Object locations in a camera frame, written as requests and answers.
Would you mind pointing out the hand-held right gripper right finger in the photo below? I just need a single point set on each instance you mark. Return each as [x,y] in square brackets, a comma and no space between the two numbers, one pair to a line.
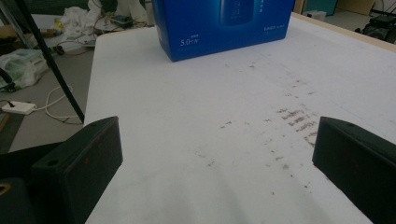
[358,165]

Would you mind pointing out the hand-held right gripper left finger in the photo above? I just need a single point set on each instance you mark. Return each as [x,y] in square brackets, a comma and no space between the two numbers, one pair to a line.
[81,165]

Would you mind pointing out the white plastic bag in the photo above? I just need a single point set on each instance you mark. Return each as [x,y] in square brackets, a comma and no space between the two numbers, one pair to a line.
[21,67]

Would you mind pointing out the blue cardboard box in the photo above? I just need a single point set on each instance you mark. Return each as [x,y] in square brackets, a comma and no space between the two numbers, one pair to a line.
[202,31]

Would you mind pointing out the teal cabinet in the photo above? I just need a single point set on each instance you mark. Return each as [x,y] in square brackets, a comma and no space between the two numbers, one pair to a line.
[320,5]

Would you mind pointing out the white cloth pile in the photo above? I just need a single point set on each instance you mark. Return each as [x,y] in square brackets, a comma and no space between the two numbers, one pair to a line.
[79,15]

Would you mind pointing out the white table sheet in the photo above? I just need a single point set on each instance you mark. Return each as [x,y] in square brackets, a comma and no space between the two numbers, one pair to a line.
[186,109]

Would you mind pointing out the white power strip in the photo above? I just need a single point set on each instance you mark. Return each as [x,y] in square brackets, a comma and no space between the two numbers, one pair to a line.
[18,107]

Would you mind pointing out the black metal frame post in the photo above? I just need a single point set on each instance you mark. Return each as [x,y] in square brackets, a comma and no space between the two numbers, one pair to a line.
[53,65]

